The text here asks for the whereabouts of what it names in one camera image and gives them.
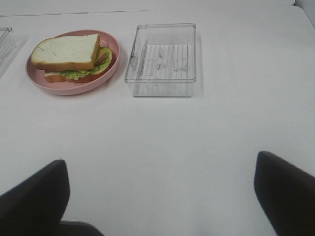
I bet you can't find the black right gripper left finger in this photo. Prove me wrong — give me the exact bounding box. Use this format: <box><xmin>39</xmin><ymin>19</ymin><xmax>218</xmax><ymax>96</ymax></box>
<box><xmin>0</xmin><ymin>160</ymin><xmax>70</xmax><ymax>236</ymax></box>

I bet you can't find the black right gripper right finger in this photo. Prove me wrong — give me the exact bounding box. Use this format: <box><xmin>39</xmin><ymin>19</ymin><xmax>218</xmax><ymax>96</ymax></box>
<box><xmin>253</xmin><ymin>151</ymin><xmax>315</xmax><ymax>236</ymax></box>

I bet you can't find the bread slice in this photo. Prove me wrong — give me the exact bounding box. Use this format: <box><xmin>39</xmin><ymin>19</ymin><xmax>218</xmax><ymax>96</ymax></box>
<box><xmin>44</xmin><ymin>47</ymin><xmax>114</xmax><ymax>83</ymax></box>
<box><xmin>31</xmin><ymin>34</ymin><xmax>100</xmax><ymax>72</ymax></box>

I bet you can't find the green lettuce leaf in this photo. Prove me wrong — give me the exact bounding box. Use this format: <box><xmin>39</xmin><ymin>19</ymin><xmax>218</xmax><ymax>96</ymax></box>
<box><xmin>61</xmin><ymin>47</ymin><xmax>113</xmax><ymax>80</ymax></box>

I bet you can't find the bacon strip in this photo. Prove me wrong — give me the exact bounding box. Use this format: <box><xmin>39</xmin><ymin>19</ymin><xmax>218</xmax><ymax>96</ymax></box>
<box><xmin>94</xmin><ymin>54</ymin><xmax>107</xmax><ymax>66</ymax></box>

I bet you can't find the yellow cheese slice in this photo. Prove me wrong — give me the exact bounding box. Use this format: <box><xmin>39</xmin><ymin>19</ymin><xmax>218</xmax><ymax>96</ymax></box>
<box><xmin>95</xmin><ymin>47</ymin><xmax>106</xmax><ymax>62</ymax></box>

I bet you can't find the pink round plate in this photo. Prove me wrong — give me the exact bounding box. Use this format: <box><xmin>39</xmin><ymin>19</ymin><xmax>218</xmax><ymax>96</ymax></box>
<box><xmin>26</xmin><ymin>29</ymin><xmax>121</xmax><ymax>95</ymax></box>

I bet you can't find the left clear plastic tray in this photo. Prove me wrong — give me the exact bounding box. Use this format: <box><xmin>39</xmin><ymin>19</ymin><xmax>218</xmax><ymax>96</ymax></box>
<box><xmin>0</xmin><ymin>27</ymin><xmax>28</xmax><ymax>77</ymax></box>

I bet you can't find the clear plastic tray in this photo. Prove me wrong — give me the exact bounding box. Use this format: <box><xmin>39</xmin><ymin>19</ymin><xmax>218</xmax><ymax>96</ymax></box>
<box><xmin>0</xmin><ymin>27</ymin><xmax>28</xmax><ymax>77</ymax></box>
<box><xmin>124</xmin><ymin>23</ymin><xmax>196</xmax><ymax>97</ymax></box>

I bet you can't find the right clear plastic tray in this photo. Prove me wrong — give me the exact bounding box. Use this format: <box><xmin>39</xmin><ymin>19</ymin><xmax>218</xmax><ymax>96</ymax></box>
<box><xmin>124</xmin><ymin>23</ymin><xmax>196</xmax><ymax>97</ymax></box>

